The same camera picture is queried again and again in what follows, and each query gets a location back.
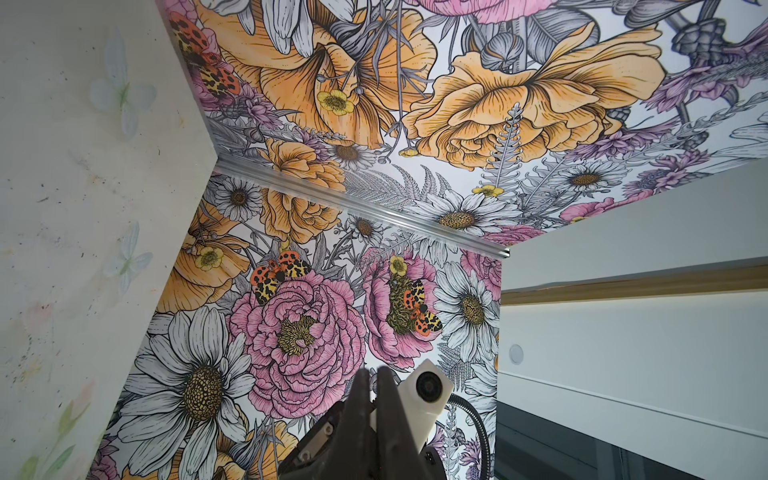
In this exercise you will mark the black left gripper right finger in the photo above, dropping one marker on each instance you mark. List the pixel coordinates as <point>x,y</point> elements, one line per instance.
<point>397,456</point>

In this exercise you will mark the aluminium corner post right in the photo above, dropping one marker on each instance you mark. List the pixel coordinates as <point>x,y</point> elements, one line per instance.
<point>287,184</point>

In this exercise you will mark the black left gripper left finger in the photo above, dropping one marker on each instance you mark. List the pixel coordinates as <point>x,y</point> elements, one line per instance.
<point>350,448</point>

